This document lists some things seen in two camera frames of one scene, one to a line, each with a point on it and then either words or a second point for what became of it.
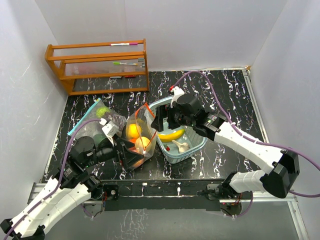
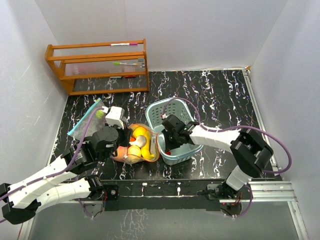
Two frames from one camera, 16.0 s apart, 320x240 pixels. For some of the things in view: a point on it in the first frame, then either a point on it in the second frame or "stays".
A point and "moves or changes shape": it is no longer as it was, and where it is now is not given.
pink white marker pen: x=124 y=44 stays
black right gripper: x=162 y=113 to x=169 y=146
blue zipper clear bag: x=99 y=110 stays
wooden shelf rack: x=107 y=68 stays
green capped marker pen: x=115 y=63 stays
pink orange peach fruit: x=138 y=163 moves or changes shape
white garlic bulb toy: x=182 y=147 to x=140 y=141
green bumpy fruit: x=101 y=111 stays
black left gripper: x=129 y=156 to x=126 y=132
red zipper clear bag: x=140 y=132 moves or changes shape
